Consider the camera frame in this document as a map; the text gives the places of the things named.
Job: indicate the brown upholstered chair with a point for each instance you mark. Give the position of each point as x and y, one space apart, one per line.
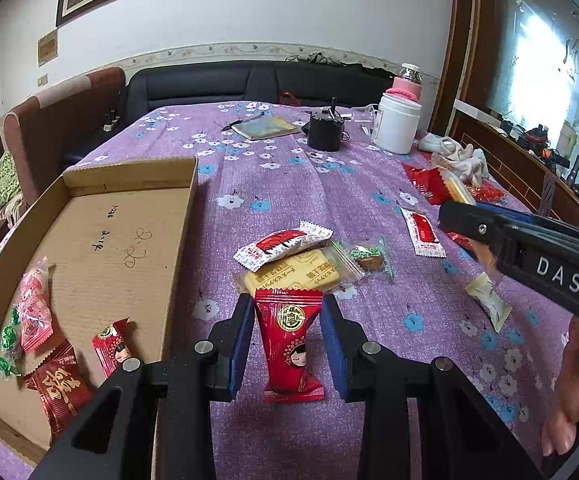
54 125

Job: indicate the yellow biscuit packet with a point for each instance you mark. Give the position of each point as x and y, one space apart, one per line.
299 270

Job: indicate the red black gadget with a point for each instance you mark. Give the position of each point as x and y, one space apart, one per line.
537 136

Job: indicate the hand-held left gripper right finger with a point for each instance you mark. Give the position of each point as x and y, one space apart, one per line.
334 350

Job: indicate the red printed bag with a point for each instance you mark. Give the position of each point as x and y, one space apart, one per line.
489 194

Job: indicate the black pen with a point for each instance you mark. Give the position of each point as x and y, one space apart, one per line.
232 124

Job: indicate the white plastic jar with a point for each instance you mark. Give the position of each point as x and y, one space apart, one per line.
394 125

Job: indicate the wooden glass cabinet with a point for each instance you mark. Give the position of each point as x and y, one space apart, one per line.
474 60

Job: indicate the grey phone stand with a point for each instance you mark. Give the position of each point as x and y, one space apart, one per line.
548 195

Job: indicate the black leather sofa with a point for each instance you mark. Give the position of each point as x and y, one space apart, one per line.
194 85

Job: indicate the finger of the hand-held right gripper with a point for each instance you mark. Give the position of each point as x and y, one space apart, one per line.
514 216
469 220

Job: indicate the dark green garment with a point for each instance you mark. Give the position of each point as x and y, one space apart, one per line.
322 58

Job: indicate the yellow notebook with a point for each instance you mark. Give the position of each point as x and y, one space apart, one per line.
267 128

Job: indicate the wall socket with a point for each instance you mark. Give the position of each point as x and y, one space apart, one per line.
42 80

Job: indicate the small white snack packet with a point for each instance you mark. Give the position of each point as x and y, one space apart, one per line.
489 300

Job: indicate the green plum candy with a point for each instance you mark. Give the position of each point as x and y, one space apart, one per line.
9 340

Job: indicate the pink cartoon snack packet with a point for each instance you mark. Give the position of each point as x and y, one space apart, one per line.
34 310

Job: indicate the red white sachet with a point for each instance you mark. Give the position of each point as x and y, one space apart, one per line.
422 232

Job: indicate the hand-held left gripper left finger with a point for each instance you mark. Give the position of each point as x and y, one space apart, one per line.
242 345

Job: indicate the small bright red packet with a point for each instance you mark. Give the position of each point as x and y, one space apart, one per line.
424 182

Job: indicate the black white power adapter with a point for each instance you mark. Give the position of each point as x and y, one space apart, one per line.
111 121

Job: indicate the black round device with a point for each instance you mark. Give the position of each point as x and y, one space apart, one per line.
324 132

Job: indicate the person's right hand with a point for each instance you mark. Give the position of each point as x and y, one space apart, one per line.
574 400

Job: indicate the clear green pastry packet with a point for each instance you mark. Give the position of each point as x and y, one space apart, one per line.
369 257

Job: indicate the red cartoon girl snack packet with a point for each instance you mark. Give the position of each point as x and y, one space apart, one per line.
111 350
289 340

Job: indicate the white red wafer packet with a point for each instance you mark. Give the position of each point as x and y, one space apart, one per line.
279 245

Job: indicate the small red bag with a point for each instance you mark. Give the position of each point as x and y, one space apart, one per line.
287 97

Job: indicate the beige biscuit packet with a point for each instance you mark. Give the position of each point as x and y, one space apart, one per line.
457 190

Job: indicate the dark bottle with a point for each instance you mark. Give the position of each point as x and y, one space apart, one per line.
577 167

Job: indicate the pink sleeved bottle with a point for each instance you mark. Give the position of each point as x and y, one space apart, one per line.
407 87

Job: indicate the small wall plaque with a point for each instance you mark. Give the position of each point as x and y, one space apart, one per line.
47 49

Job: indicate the cardboard box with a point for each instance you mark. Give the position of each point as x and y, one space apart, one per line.
119 220

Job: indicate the white cloth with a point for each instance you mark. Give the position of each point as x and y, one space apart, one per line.
449 152

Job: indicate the clear plastic cup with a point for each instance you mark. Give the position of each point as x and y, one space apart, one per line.
364 117

